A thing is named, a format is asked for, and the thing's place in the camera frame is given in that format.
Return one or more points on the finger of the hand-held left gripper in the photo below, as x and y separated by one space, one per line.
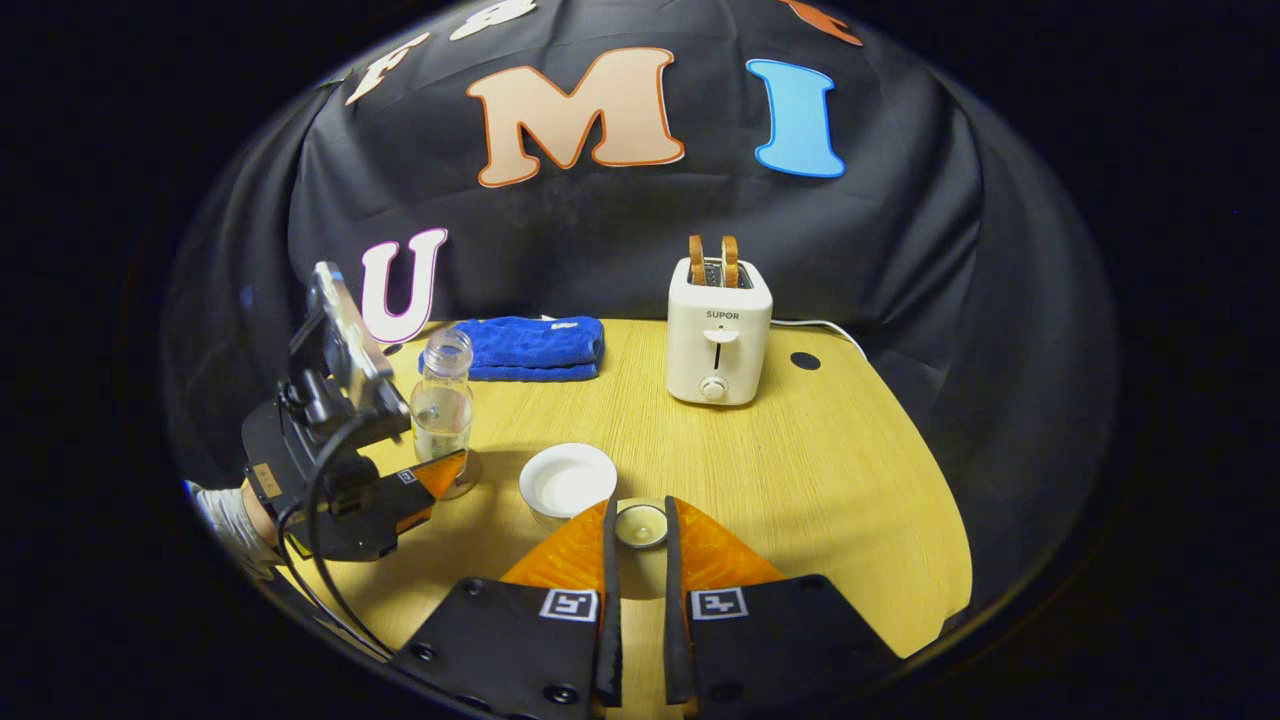
385 515

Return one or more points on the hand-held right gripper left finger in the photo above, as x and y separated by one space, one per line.
608 600

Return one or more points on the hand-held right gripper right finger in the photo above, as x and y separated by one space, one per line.
672 600

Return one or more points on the round brown coaster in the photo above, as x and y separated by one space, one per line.
473 487

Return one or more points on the clear glass water bottle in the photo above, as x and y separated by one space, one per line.
442 410

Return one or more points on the blue folded towel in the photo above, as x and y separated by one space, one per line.
530 345

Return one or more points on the white toaster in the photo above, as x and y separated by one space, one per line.
718 340

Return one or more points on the black backdrop cloth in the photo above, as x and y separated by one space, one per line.
620 240

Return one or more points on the toasted bread slice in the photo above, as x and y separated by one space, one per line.
696 260
730 262

